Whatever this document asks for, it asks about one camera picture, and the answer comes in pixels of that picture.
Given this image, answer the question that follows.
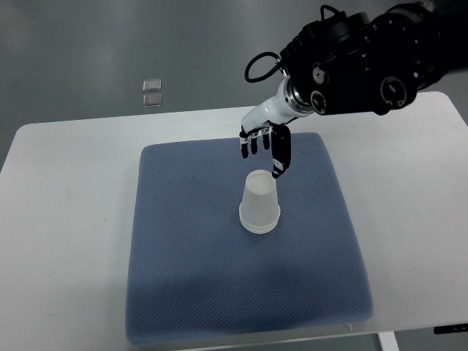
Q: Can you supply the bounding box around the black table control panel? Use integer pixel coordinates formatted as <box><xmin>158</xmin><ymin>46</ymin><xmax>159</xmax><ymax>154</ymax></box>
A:
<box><xmin>433</xmin><ymin>323</ymin><xmax>468</xmax><ymax>335</ymax></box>

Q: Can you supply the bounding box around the white table leg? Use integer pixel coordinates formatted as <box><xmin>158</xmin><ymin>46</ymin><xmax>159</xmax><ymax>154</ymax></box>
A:
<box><xmin>377</xmin><ymin>331</ymin><xmax>399</xmax><ymax>351</ymax></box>

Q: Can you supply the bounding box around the blue textured cushion mat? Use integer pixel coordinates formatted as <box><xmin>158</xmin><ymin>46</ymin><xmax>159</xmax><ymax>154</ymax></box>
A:
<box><xmin>126</xmin><ymin>132</ymin><xmax>373</xmax><ymax>345</ymax></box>

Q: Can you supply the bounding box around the lower silver floor plate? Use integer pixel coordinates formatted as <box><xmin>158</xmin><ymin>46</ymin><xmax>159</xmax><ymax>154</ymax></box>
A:
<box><xmin>143</xmin><ymin>93</ymin><xmax>162</xmax><ymax>108</ymax></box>

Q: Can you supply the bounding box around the black white robotic hand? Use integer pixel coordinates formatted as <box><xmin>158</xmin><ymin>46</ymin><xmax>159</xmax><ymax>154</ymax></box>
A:
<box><xmin>239</xmin><ymin>76</ymin><xmax>314</xmax><ymax>179</ymax></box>

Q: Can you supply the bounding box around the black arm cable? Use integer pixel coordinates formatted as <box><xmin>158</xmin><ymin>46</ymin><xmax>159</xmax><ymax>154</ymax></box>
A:
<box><xmin>244</xmin><ymin>52</ymin><xmax>283</xmax><ymax>83</ymax></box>

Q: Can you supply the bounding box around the upper silver floor plate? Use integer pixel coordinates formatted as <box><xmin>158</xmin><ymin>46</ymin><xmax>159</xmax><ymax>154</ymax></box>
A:
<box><xmin>143</xmin><ymin>78</ymin><xmax>162</xmax><ymax>92</ymax></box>

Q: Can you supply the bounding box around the silver floor plate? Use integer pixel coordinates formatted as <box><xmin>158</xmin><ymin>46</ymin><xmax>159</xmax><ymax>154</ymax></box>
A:
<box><xmin>143</xmin><ymin>78</ymin><xmax>162</xmax><ymax>92</ymax></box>
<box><xmin>143</xmin><ymin>93</ymin><xmax>162</xmax><ymax>108</ymax></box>

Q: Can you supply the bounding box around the white paper cup on mat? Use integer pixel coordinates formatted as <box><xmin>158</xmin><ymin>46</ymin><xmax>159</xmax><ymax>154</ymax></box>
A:
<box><xmin>240</xmin><ymin>218</ymin><xmax>279</xmax><ymax>234</ymax></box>

